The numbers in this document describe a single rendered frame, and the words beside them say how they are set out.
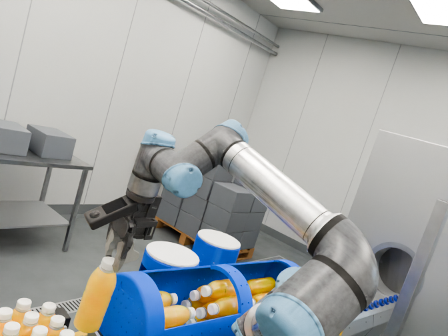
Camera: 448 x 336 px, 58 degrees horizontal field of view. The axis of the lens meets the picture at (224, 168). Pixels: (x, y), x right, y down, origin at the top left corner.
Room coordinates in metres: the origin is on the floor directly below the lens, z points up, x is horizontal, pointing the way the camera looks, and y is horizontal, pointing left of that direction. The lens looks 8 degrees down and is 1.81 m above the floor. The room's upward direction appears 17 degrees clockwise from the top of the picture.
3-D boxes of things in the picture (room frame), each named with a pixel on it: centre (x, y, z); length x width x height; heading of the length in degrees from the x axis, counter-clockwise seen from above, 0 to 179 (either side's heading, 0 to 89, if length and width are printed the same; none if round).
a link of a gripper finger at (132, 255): (0.94, 0.16, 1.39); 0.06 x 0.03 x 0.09; 135
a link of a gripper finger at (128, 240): (0.92, 0.17, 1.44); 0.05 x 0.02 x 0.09; 45
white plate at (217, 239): (2.41, -0.10, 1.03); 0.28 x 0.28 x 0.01
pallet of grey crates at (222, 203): (5.26, 0.00, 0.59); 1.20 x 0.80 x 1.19; 54
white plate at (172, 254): (1.95, 0.12, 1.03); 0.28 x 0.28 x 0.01
